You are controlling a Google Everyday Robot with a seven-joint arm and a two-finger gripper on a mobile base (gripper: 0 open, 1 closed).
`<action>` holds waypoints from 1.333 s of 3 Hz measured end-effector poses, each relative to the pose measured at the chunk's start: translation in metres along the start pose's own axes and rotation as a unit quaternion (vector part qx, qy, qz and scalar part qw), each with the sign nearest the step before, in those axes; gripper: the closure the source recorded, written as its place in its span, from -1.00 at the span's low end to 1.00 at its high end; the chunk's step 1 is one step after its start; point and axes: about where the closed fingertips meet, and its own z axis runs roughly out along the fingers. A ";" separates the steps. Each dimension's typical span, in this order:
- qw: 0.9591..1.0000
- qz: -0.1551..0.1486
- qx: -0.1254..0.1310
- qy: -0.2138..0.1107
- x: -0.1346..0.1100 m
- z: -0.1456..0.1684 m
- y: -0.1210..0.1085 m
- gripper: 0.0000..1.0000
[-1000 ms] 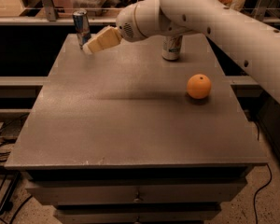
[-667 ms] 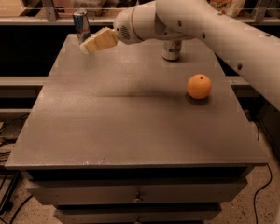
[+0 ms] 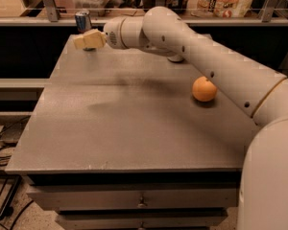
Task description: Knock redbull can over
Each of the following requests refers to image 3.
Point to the clear plastic container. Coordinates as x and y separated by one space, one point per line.
95 7

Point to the colourful snack bag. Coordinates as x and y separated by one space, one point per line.
221 8

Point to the grey power adapter box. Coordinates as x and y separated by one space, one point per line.
10 135

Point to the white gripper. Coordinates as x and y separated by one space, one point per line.
112 33

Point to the grey drawer cabinet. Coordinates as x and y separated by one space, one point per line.
117 142

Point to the orange fruit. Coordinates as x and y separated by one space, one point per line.
203 90

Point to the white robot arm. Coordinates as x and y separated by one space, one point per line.
256 89

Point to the blue silver redbull can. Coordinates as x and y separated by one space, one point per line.
83 23

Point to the white green soda can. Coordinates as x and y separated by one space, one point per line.
176 59

